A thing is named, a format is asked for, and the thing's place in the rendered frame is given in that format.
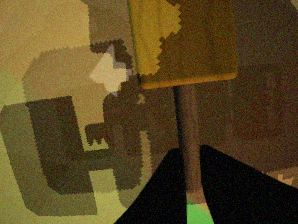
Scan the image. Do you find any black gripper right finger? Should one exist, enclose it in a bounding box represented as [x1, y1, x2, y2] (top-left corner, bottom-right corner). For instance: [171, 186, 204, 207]
[200, 145, 298, 224]

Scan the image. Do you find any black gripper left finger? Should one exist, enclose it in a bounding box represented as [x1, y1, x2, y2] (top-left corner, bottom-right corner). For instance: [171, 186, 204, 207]
[114, 148, 188, 224]

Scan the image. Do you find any brown wooden stick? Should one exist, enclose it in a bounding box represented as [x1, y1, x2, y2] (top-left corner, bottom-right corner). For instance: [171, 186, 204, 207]
[173, 84, 202, 194]

